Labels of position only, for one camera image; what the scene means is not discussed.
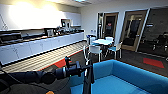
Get blue sofa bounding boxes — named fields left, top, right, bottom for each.
left=68, top=59, right=168, bottom=94

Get white chair teal seat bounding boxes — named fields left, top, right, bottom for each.
left=107, top=41, right=124, bottom=61

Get black office chair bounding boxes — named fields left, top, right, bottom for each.
left=153, top=32, right=168, bottom=52

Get white kitchen cabinets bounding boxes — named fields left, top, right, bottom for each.
left=0, top=3, right=83, bottom=32
left=0, top=31, right=86, bottom=66

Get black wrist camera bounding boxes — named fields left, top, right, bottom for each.
left=63, top=55, right=73, bottom=68

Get small steel kitchen appliance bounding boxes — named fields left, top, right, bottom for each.
left=44, top=28, right=56, bottom=37

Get black coffee machine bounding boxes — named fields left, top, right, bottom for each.
left=60, top=18, right=72, bottom=35

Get wooden framed glass door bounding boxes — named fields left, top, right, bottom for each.
left=97, top=12, right=120, bottom=42
left=120, top=9, right=148, bottom=53

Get white upper kitchen cabinets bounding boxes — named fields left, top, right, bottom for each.
left=0, top=3, right=83, bottom=32

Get white lower kitchen cabinets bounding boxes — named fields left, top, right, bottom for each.
left=0, top=31, right=86, bottom=66

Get white low table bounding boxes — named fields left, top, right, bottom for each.
left=92, top=38, right=113, bottom=46

